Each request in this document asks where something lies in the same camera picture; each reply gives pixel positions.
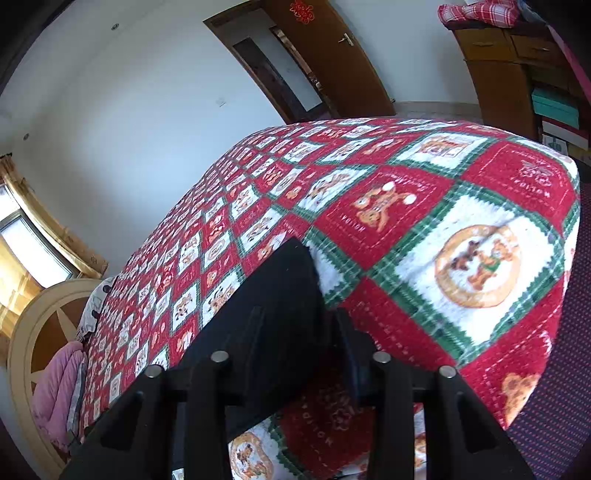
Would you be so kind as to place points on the wooden cabinet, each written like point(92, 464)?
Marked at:
point(494, 83)

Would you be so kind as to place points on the brown door frame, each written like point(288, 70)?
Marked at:
point(221, 30)

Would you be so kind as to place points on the grey folded blanket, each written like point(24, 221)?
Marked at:
point(76, 401)

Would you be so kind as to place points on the red printed checkered blanket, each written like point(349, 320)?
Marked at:
point(415, 207)

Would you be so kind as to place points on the patterned white pillow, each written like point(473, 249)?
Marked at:
point(94, 304)

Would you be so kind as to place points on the pink folded quilt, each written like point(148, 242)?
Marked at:
point(55, 387)

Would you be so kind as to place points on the cream wooden headboard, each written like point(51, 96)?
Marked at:
point(23, 332)

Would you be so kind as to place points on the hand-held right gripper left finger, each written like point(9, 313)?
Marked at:
point(256, 360)

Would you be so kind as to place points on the teal box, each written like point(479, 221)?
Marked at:
point(554, 108)

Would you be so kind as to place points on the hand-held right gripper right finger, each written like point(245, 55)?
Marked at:
point(353, 364)

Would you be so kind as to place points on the red plaid cloth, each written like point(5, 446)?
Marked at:
point(480, 11)

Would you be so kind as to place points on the brown wooden door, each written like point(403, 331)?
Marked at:
point(351, 78)

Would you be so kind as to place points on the narrow yellow curtain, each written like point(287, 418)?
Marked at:
point(55, 230)

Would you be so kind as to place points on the black pants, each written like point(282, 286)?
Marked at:
point(286, 286)

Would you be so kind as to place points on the window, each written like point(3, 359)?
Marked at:
point(32, 249)

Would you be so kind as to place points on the dark red box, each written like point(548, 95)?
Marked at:
point(563, 127)

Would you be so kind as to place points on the red paper door decoration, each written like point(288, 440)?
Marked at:
point(302, 8)

